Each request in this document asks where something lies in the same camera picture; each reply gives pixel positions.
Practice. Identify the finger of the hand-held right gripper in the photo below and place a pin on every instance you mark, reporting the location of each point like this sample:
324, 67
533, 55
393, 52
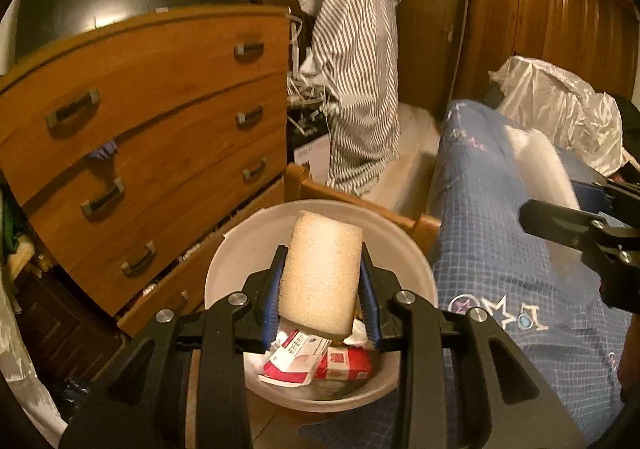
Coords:
590, 194
555, 221

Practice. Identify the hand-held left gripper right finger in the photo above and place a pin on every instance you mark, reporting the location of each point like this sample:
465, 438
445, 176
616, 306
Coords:
369, 299

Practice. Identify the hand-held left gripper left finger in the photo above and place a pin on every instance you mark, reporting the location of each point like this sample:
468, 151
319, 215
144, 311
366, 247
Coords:
275, 299

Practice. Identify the beige sponge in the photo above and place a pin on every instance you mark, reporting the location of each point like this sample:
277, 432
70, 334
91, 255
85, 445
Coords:
320, 274

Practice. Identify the white plastic bucket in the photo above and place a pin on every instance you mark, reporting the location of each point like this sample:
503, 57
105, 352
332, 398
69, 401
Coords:
240, 249

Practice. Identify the red white carton box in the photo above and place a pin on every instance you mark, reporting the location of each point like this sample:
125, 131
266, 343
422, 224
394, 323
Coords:
292, 359

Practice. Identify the red cigarette box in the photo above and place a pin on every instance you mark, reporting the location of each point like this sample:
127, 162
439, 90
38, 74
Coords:
345, 363

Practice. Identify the blue star bed sheet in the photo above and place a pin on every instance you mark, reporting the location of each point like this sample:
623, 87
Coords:
475, 229

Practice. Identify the black bag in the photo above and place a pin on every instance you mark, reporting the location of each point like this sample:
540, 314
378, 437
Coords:
631, 124

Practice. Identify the white cardboard box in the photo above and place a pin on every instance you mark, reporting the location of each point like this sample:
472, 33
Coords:
312, 154

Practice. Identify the brown wooden wardrobe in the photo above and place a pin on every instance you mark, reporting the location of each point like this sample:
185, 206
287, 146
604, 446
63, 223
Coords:
540, 4

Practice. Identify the dark wooden cabinet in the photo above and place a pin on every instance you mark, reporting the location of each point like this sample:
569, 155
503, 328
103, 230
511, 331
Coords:
65, 324

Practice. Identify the striped cloth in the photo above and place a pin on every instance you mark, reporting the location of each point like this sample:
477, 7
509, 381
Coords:
360, 79

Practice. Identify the purple cloth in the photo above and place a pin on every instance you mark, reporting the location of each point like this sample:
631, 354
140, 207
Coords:
104, 150

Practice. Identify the brown wooden door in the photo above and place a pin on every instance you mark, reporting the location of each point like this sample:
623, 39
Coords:
425, 29

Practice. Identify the wooden dresser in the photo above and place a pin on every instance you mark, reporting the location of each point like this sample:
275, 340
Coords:
165, 79

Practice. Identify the clear plastic sheet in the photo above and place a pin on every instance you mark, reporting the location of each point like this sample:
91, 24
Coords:
25, 379

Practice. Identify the cluttered cloth pile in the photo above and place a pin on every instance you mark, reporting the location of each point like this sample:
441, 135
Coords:
17, 234

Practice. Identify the wooden bed frame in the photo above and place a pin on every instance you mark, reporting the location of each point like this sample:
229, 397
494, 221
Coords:
310, 191

